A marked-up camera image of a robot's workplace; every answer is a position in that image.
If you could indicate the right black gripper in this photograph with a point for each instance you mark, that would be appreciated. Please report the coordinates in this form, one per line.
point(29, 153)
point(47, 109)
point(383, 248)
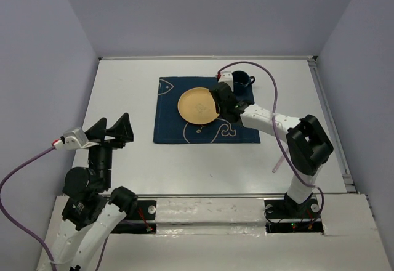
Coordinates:
point(232, 92)

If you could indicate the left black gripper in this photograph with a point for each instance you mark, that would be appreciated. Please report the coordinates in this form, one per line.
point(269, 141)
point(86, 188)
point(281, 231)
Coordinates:
point(122, 129)

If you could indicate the dark blue mug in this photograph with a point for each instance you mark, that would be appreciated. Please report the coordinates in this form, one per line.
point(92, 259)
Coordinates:
point(242, 82)

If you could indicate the yellow round plate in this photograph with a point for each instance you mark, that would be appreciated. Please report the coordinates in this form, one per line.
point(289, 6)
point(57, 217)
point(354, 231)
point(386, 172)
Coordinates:
point(197, 106)

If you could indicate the dark blue cloth placemat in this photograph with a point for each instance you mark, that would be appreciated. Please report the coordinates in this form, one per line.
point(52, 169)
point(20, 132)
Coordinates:
point(171, 128)

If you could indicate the pink handled fork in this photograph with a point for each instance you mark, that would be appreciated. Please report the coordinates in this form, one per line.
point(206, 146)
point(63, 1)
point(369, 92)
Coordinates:
point(279, 163)

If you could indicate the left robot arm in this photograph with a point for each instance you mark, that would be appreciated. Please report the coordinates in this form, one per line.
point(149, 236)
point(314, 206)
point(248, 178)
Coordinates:
point(89, 217)

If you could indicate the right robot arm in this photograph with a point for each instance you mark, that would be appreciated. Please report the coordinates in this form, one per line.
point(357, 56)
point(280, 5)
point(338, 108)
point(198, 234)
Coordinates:
point(302, 141)

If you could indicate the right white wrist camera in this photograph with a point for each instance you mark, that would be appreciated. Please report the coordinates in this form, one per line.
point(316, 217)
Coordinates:
point(227, 78)

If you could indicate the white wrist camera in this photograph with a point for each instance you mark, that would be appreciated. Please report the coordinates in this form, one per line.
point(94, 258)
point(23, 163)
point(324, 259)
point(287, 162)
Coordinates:
point(73, 139)
point(227, 78)

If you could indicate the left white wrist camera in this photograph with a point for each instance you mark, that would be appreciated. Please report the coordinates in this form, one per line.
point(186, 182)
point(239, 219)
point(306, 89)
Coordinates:
point(73, 139)

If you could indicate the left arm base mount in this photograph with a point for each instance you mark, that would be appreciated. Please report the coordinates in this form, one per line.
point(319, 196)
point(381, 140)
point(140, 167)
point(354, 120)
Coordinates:
point(142, 221)

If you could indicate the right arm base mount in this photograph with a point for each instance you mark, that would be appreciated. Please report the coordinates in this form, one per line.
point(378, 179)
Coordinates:
point(279, 219)

